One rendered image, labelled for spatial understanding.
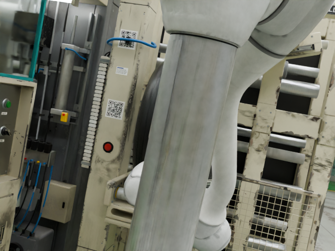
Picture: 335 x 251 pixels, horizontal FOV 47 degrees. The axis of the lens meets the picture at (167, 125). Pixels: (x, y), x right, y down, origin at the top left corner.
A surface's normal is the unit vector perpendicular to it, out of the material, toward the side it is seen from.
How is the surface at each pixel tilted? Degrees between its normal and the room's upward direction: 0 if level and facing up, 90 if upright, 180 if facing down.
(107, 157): 90
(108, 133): 90
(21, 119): 90
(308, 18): 131
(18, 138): 90
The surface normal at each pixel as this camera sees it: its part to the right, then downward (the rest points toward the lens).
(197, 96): 0.09, 0.13
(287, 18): 0.26, 0.85
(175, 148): -0.16, 0.07
